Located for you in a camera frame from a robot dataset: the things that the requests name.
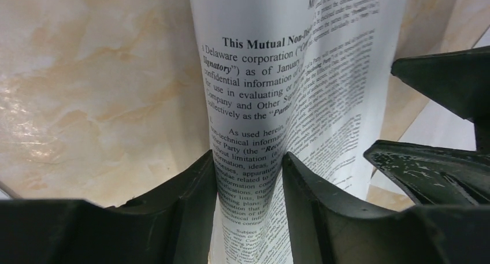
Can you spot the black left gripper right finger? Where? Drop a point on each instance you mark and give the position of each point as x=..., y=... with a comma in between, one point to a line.
x=329, y=225

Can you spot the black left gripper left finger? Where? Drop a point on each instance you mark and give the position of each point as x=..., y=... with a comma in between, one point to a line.
x=172, y=223

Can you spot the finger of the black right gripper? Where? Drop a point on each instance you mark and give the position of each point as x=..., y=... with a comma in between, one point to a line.
x=433, y=175
x=458, y=81

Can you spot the white printed paper stack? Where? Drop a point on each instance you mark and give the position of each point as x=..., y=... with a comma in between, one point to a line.
x=434, y=126

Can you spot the white printed paper sheet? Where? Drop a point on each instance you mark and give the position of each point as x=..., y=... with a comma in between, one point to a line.
x=308, y=77

